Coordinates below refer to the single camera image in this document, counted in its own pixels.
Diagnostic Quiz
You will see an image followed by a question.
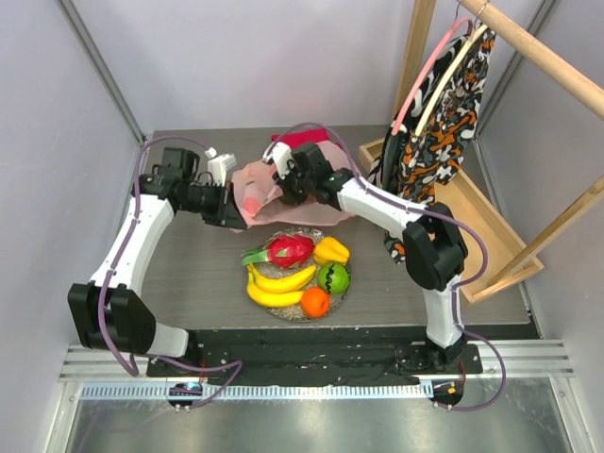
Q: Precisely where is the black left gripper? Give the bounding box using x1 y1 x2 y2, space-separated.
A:
179 180 247 229

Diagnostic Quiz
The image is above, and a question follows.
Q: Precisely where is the pink plastic bag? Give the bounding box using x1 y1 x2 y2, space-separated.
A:
232 160 352 227

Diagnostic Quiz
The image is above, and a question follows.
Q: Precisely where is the red fake dragon fruit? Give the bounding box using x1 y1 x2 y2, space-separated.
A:
242 234 314 269

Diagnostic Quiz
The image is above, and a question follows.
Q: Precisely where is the yellow fake bell pepper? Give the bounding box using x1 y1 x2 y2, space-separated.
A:
313 237 350 265

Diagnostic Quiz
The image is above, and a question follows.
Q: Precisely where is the yellow fake banana bunch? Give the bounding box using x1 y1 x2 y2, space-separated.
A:
246 264 317 309

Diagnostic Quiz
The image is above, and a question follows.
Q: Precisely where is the green fake watermelon ball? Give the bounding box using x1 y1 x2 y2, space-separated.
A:
317 262 350 294

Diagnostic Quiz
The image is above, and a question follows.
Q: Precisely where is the orange fake tangerine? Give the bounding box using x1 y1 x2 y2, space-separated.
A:
300 287 330 318

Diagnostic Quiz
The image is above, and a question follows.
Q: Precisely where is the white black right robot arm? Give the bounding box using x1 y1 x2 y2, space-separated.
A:
262 142 468 373

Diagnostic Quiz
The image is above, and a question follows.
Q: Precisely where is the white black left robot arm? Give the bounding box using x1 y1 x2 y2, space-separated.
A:
67 147 246 377

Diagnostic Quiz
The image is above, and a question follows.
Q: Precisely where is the red folded cloth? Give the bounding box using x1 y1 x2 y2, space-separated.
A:
279 128 330 149

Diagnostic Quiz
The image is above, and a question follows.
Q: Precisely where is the black white striped garment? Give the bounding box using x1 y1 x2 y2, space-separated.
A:
368 128 403 193

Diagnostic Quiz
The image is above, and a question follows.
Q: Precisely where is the round plate of rice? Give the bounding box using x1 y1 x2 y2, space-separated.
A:
242 227 351 323

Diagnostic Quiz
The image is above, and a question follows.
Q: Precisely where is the patterned orange black garment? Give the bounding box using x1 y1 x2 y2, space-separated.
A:
381 28 497 265

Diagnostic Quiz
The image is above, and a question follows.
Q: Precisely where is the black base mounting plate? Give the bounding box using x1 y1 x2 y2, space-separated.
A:
145 324 485 384

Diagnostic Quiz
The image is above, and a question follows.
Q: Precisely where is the wooden clothes rack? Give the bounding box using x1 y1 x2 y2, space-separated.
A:
358 0 604 309

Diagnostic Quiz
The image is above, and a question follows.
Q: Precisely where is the pink clothes hanger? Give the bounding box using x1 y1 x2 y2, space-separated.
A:
391 17 473 136

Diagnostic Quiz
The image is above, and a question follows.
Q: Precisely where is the cream clothes hanger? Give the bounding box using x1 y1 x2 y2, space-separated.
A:
413 24 489 136

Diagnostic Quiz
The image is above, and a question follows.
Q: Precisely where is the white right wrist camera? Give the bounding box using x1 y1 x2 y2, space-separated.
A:
261 142 295 179

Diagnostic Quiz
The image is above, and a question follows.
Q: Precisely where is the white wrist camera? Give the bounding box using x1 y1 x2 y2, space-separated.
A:
261 142 295 179
204 147 237 186

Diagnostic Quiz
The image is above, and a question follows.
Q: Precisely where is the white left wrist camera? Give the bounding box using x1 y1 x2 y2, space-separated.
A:
204 147 237 186

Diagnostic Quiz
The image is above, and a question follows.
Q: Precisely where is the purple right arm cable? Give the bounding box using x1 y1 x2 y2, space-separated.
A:
263 123 507 411

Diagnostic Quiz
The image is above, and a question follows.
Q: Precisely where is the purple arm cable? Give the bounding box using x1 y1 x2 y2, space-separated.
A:
96 136 244 410
263 123 507 411

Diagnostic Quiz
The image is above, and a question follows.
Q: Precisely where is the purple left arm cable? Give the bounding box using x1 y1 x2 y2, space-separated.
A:
96 136 244 410

